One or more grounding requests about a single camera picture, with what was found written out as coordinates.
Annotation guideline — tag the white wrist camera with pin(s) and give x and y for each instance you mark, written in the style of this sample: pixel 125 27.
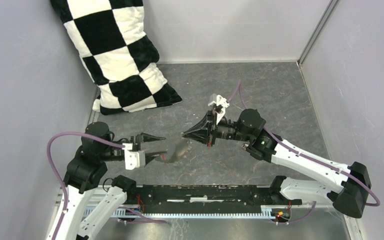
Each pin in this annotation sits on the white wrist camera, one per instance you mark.
pixel 218 106
pixel 133 159

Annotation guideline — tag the aluminium corner frame post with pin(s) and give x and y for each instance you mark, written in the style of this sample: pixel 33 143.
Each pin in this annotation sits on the aluminium corner frame post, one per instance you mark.
pixel 332 5

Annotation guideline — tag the black white checkered pillow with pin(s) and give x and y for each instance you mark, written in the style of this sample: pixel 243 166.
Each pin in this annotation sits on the black white checkered pillow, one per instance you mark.
pixel 117 54

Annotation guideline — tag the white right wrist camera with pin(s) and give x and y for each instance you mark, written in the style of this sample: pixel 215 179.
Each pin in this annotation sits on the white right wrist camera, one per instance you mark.
pixel 218 106

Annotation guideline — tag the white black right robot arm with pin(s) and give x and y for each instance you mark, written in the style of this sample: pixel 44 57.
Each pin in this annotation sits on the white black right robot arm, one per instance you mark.
pixel 346 187

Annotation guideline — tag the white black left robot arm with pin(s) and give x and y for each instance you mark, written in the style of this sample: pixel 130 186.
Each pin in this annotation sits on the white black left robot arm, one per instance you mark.
pixel 84 173

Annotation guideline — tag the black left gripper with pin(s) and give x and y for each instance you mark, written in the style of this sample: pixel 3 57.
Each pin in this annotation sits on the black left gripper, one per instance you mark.
pixel 137 138

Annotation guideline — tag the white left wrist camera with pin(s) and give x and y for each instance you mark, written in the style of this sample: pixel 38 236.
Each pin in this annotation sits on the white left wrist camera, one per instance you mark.
pixel 133 159

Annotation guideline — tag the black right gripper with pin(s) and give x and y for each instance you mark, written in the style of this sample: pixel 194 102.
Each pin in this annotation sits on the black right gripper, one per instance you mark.
pixel 203 131

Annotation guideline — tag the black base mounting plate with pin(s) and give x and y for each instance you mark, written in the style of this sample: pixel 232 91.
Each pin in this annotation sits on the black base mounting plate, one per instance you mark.
pixel 205 199

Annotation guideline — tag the white slotted cable duct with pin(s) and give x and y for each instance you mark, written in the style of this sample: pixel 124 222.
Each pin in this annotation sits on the white slotted cable duct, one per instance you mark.
pixel 265 213

